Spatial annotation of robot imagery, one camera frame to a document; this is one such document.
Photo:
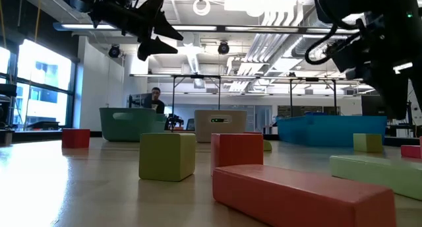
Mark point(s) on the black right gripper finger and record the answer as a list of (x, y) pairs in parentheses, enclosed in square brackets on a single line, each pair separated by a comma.
[(394, 95), (418, 85)]

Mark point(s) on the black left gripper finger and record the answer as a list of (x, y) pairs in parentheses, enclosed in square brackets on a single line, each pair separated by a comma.
[(153, 48), (161, 25)]

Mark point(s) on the red long block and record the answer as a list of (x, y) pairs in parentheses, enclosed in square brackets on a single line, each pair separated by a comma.
[(410, 151)]

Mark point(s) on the red cube block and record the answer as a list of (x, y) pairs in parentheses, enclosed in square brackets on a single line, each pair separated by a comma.
[(76, 138)]

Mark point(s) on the orange cube block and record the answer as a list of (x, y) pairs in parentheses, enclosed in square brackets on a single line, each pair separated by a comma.
[(236, 151)]

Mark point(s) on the orange long block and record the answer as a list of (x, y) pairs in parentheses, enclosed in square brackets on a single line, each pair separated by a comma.
[(303, 194)]

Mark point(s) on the small distant robot arm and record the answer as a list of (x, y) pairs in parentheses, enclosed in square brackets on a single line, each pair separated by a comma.
[(174, 121)]

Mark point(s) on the black computer monitor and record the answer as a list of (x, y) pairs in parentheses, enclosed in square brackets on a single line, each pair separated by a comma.
[(371, 105), (136, 100)]

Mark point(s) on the person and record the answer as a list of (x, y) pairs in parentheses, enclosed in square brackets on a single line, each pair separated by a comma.
[(155, 101)]

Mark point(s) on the green plastic bin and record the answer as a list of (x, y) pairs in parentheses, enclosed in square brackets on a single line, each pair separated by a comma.
[(127, 124)]

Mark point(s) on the green long block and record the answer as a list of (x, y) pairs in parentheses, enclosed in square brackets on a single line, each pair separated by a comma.
[(376, 175)]

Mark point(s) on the blue plastic bin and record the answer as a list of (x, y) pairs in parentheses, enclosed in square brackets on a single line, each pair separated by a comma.
[(316, 131)]

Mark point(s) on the white plastic bin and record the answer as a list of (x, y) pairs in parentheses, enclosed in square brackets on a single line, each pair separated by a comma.
[(204, 121)]

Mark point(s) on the large glass window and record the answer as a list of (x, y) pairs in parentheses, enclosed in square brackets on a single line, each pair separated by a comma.
[(43, 72)]

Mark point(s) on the long ceiling light rail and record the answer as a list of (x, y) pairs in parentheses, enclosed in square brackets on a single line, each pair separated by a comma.
[(198, 28)]

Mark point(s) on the black metal frame stand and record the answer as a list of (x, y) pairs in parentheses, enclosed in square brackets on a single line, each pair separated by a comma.
[(311, 79), (198, 76)]

